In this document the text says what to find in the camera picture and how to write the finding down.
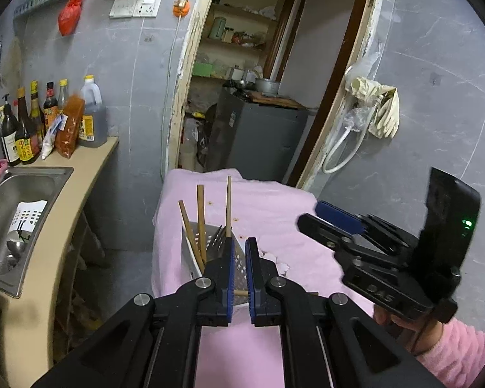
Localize wooden door frame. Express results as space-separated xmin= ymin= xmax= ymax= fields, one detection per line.
xmin=162 ymin=0 xmax=383 ymax=191

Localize pink cloth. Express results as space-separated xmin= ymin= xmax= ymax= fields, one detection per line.
xmin=151 ymin=167 xmax=389 ymax=388

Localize metal pot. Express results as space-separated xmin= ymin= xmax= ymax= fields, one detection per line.
xmin=254 ymin=78 xmax=282 ymax=97

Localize dark sauce bottle yellow label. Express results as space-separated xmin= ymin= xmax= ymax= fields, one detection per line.
xmin=15 ymin=87 xmax=41 ymax=165

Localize white hose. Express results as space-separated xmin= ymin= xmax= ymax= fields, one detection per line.
xmin=321 ymin=101 xmax=379 ymax=174

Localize grey cabinet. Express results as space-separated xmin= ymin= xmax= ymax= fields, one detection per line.
xmin=208 ymin=88 xmax=310 ymax=183

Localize white seasoning packet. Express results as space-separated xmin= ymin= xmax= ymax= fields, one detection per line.
xmin=40 ymin=114 xmax=67 ymax=161

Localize white wall socket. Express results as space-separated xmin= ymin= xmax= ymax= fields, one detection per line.
xmin=109 ymin=0 xmax=163 ymax=19

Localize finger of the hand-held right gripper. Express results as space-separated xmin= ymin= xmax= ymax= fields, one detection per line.
xmin=314 ymin=200 xmax=419 ymax=256
xmin=296 ymin=213 xmax=393 ymax=260

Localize red label sauce bottle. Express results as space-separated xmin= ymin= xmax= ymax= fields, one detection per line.
xmin=44 ymin=82 xmax=59 ymax=130

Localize stainless steel sink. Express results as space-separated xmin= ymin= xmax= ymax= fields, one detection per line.
xmin=0 ymin=166 xmax=74 ymax=298

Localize person's right hand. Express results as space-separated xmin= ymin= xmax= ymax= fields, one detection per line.
xmin=373 ymin=302 xmax=443 ymax=354

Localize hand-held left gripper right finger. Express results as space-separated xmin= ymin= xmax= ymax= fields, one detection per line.
xmin=245 ymin=238 xmax=445 ymax=388

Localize wooden cutting board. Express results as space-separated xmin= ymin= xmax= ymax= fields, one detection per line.
xmin=246 ymin=91 xmax=308 ymax=110

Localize person's right forearm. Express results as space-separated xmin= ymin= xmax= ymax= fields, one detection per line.
xmin=414 ymin=317 xmax=485 ymax=388

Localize wooden pantry shelves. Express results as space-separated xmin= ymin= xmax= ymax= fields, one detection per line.
xmin=193 ymin=2 xmax=280 ymax=82

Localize metal wall rack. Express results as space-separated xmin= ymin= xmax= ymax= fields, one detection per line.
xmin=13 ymin=0 xmax=78 ymax=19

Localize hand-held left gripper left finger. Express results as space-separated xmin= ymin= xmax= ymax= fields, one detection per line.
xmin=30 ymin=238 xmax=237 ymax=388

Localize beige kitchen counter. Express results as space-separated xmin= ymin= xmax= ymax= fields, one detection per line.
xmin=0 ymin=135 xmax=120 ymax=388

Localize cream rubber gloves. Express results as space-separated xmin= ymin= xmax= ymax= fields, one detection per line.
xmin=350 ymin=77 xmax=400 ymax=138

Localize large dark vinegar jug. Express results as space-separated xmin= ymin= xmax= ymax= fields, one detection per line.
xmin=79 ymin=75 xmax=108 ymax=148

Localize perforated metal utensil holder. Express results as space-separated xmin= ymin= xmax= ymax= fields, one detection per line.
xmin=181 ymin=226 xmax=248 ymax=306

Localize red plastic bag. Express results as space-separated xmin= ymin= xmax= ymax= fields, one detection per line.
xmin=58 ymin=0 xmax=88 ymax=37

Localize yellow capped sauce bottle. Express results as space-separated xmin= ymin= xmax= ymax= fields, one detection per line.
xmin=29 ymin=80 xmax=46 ymax=142

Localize red chili packet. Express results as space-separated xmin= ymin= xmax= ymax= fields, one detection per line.
xmin=56 ymin=94 xmax=85 ymax=159

